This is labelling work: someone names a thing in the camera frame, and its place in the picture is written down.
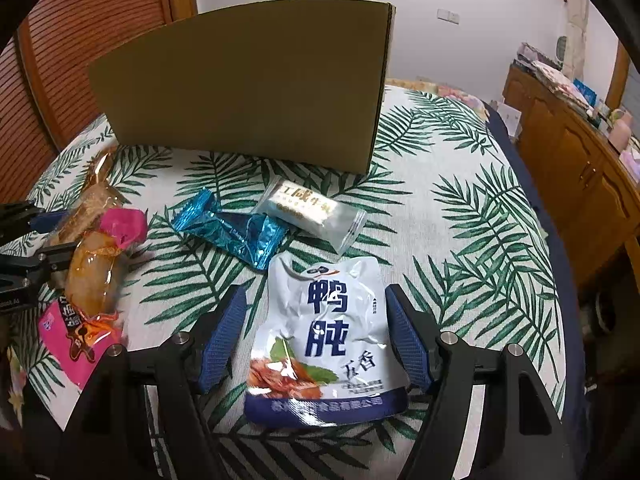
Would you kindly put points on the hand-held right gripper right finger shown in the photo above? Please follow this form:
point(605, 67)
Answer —
point(410, 345)

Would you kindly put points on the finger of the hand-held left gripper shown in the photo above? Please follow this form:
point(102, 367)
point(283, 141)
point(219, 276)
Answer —
point(30, 267)
point(45, 221)

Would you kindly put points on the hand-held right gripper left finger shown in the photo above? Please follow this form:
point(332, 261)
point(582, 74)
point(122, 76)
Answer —
point(220, 340)

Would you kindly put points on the clear packet with brown cake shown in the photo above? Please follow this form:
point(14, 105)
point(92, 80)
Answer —
point(85, 210)

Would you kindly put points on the pink packet with brown print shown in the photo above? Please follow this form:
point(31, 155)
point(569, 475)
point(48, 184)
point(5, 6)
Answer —
point(62, 350)

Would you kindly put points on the plain pink snack packet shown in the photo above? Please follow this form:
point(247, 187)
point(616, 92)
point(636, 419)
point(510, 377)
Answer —
point(125, 227)

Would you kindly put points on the white blue pouch snack packet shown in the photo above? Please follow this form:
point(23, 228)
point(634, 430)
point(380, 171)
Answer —
point(325, 320)

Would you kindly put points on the blue foil snack packet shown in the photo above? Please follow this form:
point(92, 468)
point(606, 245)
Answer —
point(225, 232)

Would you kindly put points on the white nougat candy packet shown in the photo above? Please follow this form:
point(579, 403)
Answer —
point(310, 212)

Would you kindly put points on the brown cardboard box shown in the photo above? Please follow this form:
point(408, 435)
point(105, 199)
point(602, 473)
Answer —
point(240, 95)

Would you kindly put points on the green leaf print blanket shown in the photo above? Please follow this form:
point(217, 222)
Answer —
point(450, 240)

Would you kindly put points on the navy bed sheet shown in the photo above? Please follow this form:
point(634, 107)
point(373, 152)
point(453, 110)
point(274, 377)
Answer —
point(555, 280)

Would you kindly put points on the dark trash bin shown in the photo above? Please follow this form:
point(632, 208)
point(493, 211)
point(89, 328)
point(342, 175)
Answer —
point(600, 312)

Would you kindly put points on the brown slatted wooden wardrobe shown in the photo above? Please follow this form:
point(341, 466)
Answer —
point(100, 20)

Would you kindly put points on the wooden cabinet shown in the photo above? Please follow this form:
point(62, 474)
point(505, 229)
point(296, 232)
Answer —
point(565, 170)

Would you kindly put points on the white paper bag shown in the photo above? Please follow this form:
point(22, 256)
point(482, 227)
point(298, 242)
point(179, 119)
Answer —
point(507, 117)

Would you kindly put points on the floral quilt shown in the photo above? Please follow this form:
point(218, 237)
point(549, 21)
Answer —
point(450, 91)

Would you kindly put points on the pink white tissue box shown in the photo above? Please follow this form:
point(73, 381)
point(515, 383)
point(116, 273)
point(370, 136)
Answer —
point(630, 165)

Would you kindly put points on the pink thermos jug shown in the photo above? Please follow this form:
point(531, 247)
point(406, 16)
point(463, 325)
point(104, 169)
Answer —
point(621, 130)

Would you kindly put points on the folded floral cloth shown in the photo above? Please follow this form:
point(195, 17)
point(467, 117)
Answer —
point(560, 82)

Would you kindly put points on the blue carton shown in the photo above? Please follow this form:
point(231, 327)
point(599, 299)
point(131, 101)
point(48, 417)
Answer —
point(585, 92)

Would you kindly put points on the purple lace cloth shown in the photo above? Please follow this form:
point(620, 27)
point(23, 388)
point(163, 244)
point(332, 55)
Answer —
point(537, 55)

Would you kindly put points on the white desk fan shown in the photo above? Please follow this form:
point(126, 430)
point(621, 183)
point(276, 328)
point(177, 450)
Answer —
point(561, 49)

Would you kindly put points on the beige patterned curtain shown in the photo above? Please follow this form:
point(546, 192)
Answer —
point(575, 25)

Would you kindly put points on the white wall switch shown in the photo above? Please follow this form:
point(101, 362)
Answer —
point(447, 15)

